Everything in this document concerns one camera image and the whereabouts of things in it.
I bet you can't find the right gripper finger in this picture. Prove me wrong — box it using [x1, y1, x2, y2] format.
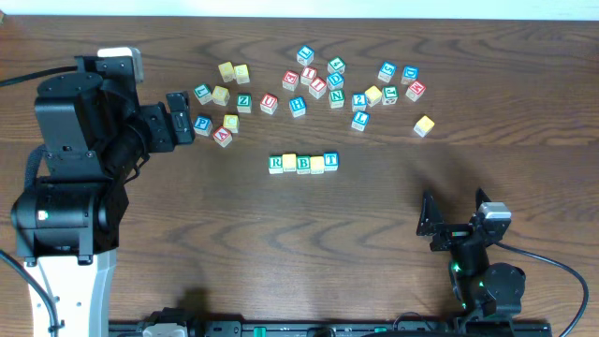
[419, 190, 444, 225]
[475, 187, 490, 212]

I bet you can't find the green R block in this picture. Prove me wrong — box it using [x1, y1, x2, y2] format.
[269, 155, 284, 174]

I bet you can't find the blue T block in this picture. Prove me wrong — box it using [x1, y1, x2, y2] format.
[323, 152, 339, 171]

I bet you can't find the yellow O block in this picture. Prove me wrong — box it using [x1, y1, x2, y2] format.
[282, 154, 297, 172]
[310, 155, 325, 174]

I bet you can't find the green B block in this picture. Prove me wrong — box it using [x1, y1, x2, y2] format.
[296, 155, 311, 174]

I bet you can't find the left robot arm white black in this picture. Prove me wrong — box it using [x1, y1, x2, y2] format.
[11, 72, 195, 336]

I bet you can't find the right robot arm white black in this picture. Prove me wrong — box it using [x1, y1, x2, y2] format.
[416, 189, 526, 318]

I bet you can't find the blue P block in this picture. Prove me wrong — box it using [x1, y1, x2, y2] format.
[194, 115, 212, 137]

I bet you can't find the green L block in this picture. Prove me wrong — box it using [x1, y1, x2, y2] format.
[194, 83, 212, 105]

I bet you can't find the red A block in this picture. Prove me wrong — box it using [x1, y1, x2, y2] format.
[212, 126, 233, 148]

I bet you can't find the yellow block beside L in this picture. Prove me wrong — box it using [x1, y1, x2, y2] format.
[212, 85, 230, 106]

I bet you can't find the yellow C block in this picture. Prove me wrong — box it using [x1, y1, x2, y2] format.
[223, 114, 240, 134]

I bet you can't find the green Z block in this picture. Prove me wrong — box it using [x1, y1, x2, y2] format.
[237, 94, 252, 113]

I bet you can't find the yellow block top left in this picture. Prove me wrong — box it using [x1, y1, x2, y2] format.
[218, 62, 236, 82]

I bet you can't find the yellow block far right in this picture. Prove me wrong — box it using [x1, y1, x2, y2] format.
[414, 115, 434, 138]

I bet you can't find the yellow S block top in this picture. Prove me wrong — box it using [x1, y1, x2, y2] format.
[234, 65, 250, 84]

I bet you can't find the red U block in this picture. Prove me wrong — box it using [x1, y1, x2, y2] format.
[260, 94, 278, 115]

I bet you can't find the blue L block lower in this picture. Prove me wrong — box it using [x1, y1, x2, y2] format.
[351, 110, 370, 132]

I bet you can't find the blue l block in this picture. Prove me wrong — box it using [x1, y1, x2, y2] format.
[297, 45, 314, 66]
[351, 110, 370, 132]

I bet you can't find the red M block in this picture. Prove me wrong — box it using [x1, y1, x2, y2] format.
[405, 81, 427, 102]

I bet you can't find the green J block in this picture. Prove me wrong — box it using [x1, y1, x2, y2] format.
[382, 85, 399, 105]

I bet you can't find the red E block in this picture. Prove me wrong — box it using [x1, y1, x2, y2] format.
[282, 70, 300, 92]

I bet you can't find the blue H block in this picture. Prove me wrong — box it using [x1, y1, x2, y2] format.
[289, 96, 306, 118]

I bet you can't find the yellow block centre right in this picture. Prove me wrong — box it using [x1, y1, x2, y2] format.
[364, 85, 383, 107]

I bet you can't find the blue 2 block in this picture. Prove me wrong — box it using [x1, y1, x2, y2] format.
[352, 93, 367, 112]

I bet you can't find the blue D block right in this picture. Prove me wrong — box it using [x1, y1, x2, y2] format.
[401, 66, 419, 85]

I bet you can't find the blue d block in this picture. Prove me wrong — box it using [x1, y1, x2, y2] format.
[327, 71, 344, 91]
[401, 66, 419, 85]

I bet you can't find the red I block upper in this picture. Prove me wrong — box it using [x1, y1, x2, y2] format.
[300, 66, 317, 85]

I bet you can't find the red i block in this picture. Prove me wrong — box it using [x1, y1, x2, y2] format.
[309, 77, 328, 99]
[300, 66, 317, 85]

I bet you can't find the green N block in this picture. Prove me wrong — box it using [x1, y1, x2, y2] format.
[329, 89, 345, 109]

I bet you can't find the blue 5 block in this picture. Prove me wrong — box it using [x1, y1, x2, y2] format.
[377, 61, 397, 83]

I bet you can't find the red I block lower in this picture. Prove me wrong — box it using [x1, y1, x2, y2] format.
[309, 77, 328, 99]

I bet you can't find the blue L block top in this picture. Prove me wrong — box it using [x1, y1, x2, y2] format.
[297, 45, 314, 66]

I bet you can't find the blue D block centre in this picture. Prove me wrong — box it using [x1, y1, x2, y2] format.
[327, 71, 344, 91]

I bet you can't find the green 4 block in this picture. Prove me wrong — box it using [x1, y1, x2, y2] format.
[328, 56, 346, 74]

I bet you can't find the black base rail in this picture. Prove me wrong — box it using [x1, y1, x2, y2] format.
[108, 308, 552, 337]

